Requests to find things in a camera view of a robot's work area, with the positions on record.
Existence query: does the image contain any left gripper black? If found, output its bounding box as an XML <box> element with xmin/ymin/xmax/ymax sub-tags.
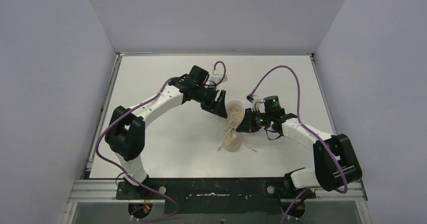
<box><xmin>194</xmin><ymin>86</ymin><xmax>227</xmax><ymax>119</ymax></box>

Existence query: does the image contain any cream shoelace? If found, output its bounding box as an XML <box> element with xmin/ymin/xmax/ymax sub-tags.
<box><xmin>218</xmin><ymin>113</ymin><xmax>244</xmax><ymax>153</ymax></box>

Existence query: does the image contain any beige lace sneaker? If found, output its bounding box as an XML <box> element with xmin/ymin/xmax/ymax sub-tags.
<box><xmin>222</xmin><ymin>100</ymin><xmax>245</xmax><ymax>152</ymax></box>

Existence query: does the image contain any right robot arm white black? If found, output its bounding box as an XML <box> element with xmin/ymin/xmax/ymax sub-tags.
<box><xmin>236</xmin><ymin>96</ymin><xmax>363</xmax><ymax>197</ymax></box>

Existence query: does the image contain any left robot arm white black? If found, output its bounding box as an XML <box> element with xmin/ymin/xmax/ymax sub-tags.
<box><xmin>103</xmin><ymin>65</ymin><xmax>227</xmax><ymax>198</ymax></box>

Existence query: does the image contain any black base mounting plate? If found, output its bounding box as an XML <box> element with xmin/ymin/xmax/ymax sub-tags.
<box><xmin>116</xmin><ymin>177</ymin><xmax>301</xmax><ymax>216</ymax></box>

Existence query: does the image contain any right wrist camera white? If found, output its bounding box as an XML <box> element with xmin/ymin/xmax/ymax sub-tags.
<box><xmin>246</xmin><ymin>94</ymin><xmax>263</xmax><ymax>104</ymax></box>

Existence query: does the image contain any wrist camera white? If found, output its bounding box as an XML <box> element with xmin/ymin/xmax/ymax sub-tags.
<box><xmin>208</xmin><ymin>73</ymin><xmax>228</xmax><ymax>85</ymax></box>
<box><xmin>246</xmin><ymin>94</ymin><xmax>263</xmax><ymax>104</ymax></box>

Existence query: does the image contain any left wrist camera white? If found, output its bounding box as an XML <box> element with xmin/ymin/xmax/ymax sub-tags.
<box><xmin>208</xmin><ymin>73</ymin><xmax>228</xmax><ymax>85</ymax></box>

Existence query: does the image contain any aluminium frame rail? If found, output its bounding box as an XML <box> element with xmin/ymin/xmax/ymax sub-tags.
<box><xmin>61</xmin><ymin>53</ymin><xmax>373</xmax><ymax>224</ymax></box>

